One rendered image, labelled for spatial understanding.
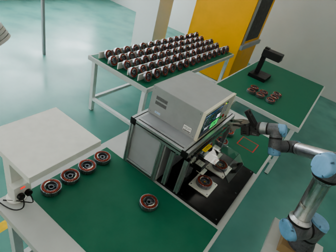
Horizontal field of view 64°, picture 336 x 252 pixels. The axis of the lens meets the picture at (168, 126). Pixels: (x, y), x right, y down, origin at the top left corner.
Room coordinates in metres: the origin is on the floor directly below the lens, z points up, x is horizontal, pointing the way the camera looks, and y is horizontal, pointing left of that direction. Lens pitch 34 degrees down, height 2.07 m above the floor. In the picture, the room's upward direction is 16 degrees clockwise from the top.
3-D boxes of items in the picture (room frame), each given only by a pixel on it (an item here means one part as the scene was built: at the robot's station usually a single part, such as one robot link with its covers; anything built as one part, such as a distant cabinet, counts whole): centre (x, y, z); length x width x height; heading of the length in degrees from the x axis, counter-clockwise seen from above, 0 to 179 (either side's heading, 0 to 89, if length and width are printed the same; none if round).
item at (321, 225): (1.07, -0.93, 0.98); 0.13 x 0.12 x 0.14; 113
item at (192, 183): (1.35, -0.34, 0.78); 0.15 x 0.15 x 0.01; 63
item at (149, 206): (1.08, -0.02, 0.77); 0.11 x 0.11 x 0.04
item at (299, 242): (1.07, -0.93, 0.86); 0.15 x 0.15 x 0.10
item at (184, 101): (1.62, -0.12, 1.22); 0.44 x 0.39 x 0.20; 153
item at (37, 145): (0.91, 0.53, 0.98); 0.37 x 0.35 x 0.46; 153
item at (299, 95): (3.67, -1.29, 0.38); 1.85 x 1.10 x 0.75; 153
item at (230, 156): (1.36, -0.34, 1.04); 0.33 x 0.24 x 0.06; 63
